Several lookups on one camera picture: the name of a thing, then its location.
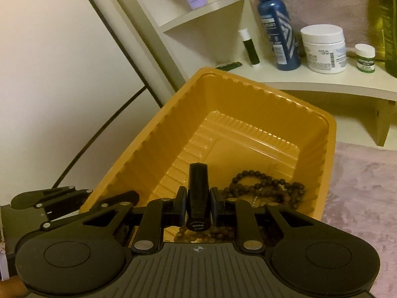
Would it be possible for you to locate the green oil spray bottle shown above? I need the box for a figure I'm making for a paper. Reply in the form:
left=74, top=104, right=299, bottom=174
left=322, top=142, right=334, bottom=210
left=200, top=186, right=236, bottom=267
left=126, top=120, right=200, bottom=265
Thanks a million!
left=374, top=0, right=397, bottom=78

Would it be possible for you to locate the pink towel table cover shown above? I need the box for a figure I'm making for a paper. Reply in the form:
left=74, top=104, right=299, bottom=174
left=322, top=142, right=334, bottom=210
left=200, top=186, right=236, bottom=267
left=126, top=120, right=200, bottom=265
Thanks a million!
left=310, top=141, right=397, bottom=298

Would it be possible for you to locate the round white framed mirror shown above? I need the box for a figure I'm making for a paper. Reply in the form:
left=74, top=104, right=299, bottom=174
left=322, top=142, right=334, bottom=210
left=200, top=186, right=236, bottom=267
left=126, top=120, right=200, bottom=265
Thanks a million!
left=0, top=0, right=190, bottom=205

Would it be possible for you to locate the dark blue spray bottle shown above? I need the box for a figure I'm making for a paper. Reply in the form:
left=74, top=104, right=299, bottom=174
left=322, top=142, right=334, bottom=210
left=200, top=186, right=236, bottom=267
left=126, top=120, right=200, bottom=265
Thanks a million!
left=250, top=0, right=301, bottom=71

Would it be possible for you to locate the long brown bead necklace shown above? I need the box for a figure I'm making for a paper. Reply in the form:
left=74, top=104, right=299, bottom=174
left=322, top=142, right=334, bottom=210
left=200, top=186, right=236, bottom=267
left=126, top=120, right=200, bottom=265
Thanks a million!
left=174, top=189, right=303, bottom=243

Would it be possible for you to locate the black lip balm stick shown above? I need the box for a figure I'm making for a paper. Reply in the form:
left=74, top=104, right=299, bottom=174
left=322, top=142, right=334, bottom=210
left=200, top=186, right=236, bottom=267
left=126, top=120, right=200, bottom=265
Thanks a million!
left=215, top=61, right=243, bottom=70
left=238, top=28, right=260, bottom=68

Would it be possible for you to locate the black bead bracelet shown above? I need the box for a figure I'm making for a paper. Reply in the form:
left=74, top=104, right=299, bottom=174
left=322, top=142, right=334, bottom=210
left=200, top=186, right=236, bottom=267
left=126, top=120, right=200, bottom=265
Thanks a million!
left=230, top=170, right=306, bottom=207

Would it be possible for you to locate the white wooden shelf unit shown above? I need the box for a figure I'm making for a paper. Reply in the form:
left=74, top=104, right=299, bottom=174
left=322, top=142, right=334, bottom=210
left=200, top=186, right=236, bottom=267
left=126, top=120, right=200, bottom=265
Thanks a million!
left=102, top=0, right=397, bottom=146

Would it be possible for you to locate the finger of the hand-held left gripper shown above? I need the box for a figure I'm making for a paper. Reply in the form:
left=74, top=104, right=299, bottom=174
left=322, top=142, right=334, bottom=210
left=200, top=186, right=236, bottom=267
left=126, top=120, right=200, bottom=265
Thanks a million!
left=10, top=186, right=92, bottom=215
left=39, top=192, right=140, bottom=232

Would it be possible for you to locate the hanging pink towel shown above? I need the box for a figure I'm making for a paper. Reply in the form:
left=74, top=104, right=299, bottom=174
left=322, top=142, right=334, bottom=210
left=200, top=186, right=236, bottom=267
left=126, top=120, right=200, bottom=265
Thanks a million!
left=236, top=0, right=385, bottom=58

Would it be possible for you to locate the small green label jar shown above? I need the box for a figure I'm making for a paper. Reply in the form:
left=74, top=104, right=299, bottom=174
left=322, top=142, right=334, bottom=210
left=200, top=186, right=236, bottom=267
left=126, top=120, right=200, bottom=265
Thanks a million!
left=354, top=43, right=376, bottom=73

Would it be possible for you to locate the white cream jar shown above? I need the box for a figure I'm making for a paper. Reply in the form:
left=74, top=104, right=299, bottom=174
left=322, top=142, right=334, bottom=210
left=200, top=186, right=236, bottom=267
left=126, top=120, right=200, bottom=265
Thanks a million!
left=300, top=25, right=347, bottom=74

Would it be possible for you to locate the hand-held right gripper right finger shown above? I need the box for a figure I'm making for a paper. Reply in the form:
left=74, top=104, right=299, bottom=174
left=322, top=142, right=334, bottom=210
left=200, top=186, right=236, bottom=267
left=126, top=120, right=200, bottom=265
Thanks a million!
left=210, top=187, right=314, bottom=250

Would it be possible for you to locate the orange ribbed plastic tray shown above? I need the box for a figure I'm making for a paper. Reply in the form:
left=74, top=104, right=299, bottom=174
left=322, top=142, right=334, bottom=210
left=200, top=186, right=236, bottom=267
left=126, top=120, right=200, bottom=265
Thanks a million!
left=79, top=66, right=337, bottom=244

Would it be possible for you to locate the black lipstick tube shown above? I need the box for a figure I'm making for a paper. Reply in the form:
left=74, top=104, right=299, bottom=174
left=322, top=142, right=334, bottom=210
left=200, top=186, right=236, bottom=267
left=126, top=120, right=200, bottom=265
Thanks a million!
left=185, top=162, right=212, bottom=233

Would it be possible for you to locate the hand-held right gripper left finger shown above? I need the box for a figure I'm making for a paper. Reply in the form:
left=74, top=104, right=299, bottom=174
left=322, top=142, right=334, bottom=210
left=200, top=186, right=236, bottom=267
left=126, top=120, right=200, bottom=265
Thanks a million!
left=81, top=186, right=187, bottom=253

